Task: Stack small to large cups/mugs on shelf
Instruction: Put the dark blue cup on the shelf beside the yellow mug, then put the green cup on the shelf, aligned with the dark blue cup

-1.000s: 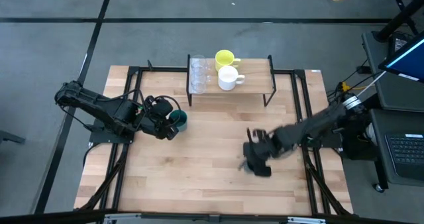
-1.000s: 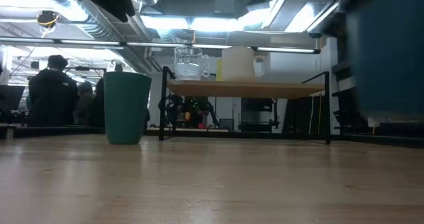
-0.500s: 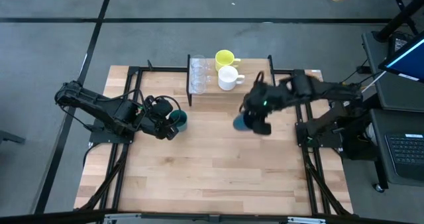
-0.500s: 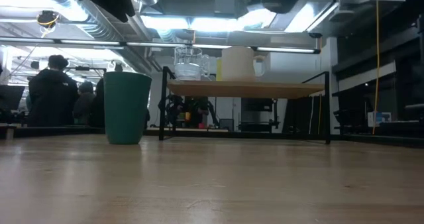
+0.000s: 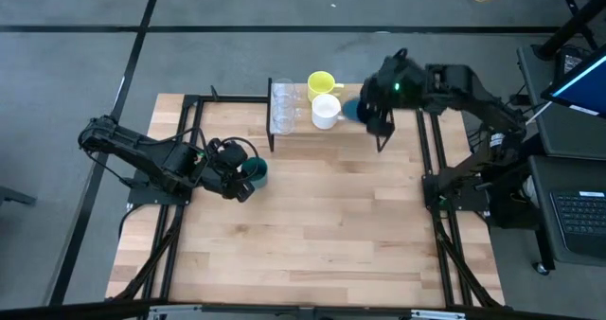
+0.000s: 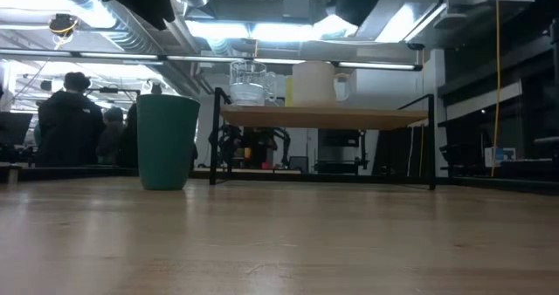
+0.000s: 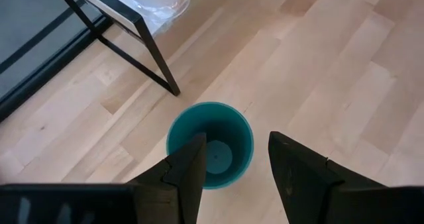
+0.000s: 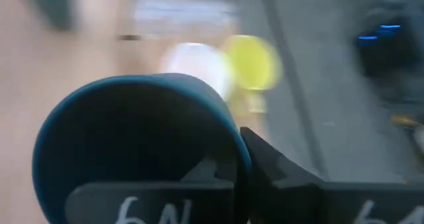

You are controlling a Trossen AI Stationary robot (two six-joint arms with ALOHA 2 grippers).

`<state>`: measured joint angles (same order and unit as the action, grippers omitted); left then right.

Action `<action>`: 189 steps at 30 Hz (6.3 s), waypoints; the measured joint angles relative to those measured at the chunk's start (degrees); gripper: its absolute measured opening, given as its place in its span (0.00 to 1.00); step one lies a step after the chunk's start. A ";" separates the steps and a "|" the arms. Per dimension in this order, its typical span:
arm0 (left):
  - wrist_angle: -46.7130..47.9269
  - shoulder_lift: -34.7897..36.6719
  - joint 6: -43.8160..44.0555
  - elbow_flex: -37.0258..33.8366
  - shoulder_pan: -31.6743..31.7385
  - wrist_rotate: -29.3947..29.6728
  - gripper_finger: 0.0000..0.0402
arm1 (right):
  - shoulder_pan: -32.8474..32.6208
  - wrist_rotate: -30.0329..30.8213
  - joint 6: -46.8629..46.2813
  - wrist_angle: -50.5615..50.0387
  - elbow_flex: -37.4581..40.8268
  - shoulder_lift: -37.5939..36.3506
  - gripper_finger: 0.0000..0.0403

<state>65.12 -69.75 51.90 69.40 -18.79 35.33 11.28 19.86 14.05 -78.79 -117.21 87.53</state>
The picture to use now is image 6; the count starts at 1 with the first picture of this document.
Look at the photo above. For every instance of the black equipment stand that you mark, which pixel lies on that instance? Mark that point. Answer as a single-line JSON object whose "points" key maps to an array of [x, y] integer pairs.
{"points": [[340, 148]]}

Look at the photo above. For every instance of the blue-green plastic cup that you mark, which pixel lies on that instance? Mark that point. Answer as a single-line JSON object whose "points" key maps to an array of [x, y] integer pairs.
{"points": [[168, 146]]}

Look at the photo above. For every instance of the black bar with light strips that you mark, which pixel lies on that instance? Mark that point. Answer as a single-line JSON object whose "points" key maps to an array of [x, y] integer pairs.
{"points": [[118, 56]]}

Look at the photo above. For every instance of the person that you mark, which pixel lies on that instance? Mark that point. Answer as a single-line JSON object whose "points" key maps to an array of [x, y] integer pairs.
{"points": [[111, 138], [130, 142], [70, 125]]}

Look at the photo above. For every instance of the wooden shelf with black frame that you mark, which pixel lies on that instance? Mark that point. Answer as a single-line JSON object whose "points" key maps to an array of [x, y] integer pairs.
{"points": [[323, 118]]}

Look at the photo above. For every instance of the pale yellow mug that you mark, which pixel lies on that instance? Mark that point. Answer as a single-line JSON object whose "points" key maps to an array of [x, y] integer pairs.
{"points": [[312, 85]]}

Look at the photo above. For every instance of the white box with blue label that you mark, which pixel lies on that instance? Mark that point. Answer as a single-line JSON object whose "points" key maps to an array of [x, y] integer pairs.
{"points": [[498, 156]]}

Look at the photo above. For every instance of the black background robot arms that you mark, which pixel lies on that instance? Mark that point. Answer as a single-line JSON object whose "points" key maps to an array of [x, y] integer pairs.
{"points": [[257, 144]]}

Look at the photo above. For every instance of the silver ventilation duct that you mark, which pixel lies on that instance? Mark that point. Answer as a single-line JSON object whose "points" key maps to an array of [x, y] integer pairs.
{"points": [[131, 33]]}

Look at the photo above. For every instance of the black monitor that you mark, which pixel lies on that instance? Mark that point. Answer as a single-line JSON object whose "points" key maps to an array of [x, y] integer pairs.
{"points": [[13, 129]]}

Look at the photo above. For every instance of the black aluminium table frame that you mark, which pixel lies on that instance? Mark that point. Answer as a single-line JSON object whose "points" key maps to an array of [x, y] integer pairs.
{"points": [[65, 173]]}

